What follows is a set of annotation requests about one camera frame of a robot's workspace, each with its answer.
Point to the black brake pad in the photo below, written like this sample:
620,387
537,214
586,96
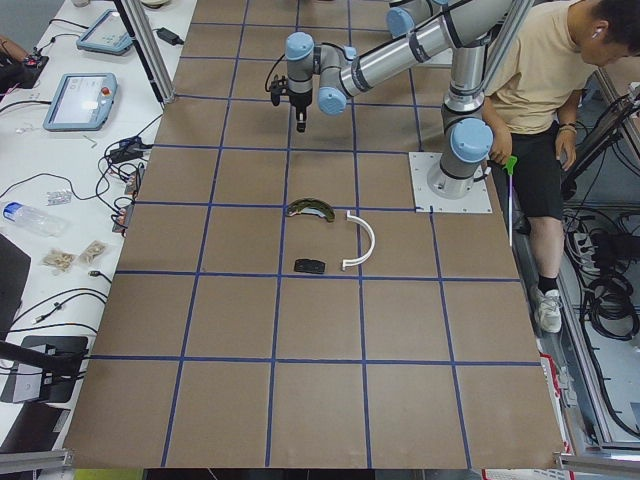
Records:
309,266

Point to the person in beige shirt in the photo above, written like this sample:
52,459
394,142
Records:
532,107

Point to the aluminium frame post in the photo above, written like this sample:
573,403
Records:
139,30

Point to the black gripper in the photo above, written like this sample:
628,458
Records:
300,100

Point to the black laptop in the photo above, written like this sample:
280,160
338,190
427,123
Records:
14,271

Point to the teach pendant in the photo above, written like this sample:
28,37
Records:
106,35
82,102

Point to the green brake shoe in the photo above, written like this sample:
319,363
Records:
311,206

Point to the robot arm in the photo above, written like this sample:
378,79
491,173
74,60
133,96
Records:
403,15
478,33

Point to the plastic water bottle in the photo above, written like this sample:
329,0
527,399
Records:
33,220

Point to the black power adapter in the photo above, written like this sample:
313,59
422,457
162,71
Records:
169,36

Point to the near teach pendant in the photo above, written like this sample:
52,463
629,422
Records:
82,102

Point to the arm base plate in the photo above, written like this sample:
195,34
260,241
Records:
435,192

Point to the far teach pendant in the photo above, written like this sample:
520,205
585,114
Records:
106,35

